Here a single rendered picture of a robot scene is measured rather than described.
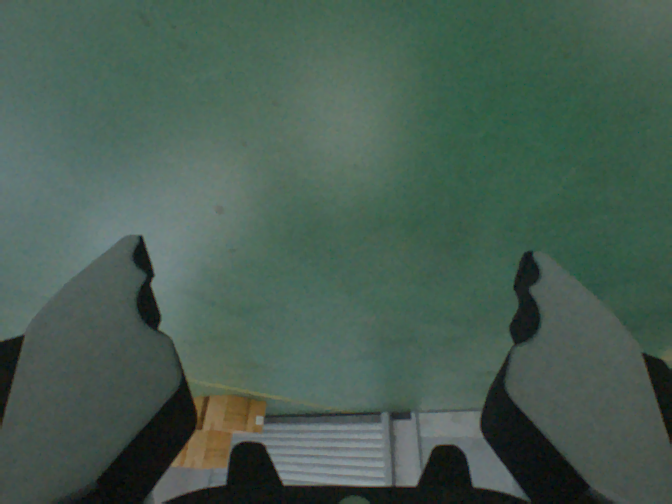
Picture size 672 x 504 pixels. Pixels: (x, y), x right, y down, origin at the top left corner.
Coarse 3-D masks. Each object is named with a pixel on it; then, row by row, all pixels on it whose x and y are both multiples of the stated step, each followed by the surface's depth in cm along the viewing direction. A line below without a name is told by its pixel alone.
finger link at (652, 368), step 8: (648, 360) 7; (656, 360) 7; (648, 368) 7; (656, 368) 7; (664, 368) 7; (656, 376) 6; (664, 376) 6; (656, 384) 6; (664, 384) 6; (656, 392) 6; (664, 392) 6; (664, 400) 6; (664, 408) 6; (664, 416) 6; (664, 424) 6
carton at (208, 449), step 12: (204, 432) 291; (216, 432) 296; (228, 432) 307; (192, 444) 292; (204, 444) 284; (216, 444) 293; (228, 444) 303; (192, 456) 285; (204, 456) 280; (216, 456) 290; (228, 456) 300; (204, 468) 277; (216, 468) 286
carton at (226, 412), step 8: (216, 400) 302; (224, 400) 297; (232, 400) 303; (240, 400) 311; (208, 408) 302; (216, 408) 297; (224, 408) 293; (232, 408) 300; (240, 408) 309; (208, 416) 298; (216, 416) 293; (224, 416) 291; (232, 416) 298; (240, 416) 306; (208, 424) 293; (216, 424) 288; (224, 424) 288; (232, 424) 296; (240, 424) 304
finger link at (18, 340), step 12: (24, 336) 6; (0, 348) 6; (12, 348) 6; (0, 360) 6; (12, 360) 6; (0, 372) 6; (12, 372) 6; (0, 384) 5; (0, 396) 5; (0, 408) 5; (0, 420) 5; (96, 492) 4
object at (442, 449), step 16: (240, 448) 5; (256, 448) 5; (448, 448) 5; (240, 464) 5; (256, 464) 5; (272, 464) 5; (432, 464) 5; (448, 464) 5; (464, 464) 5; (240, 480) 4; (256, 480) 4; (272, 480) 4; (432, 480) 5; (448, 480) 5; (464, 480) 5; (192, 496) 4; (208, 496) 4; (224, 496) 4; (240, 496) 4; (256, 496) 4; (272, 496) 4; (288, 496) 4; (304, 496) 4; (320, 496) 4; (336, 496) 4; (352, 496) 4; (368, 496) 4; (384, 496) 4; (400, 496) 4; (416, 496) 4; (432, 496) 4; (448, 496) 4; (464, 496) 4; (480, 496) 4; (496, 496) 4; (512, 496) 4
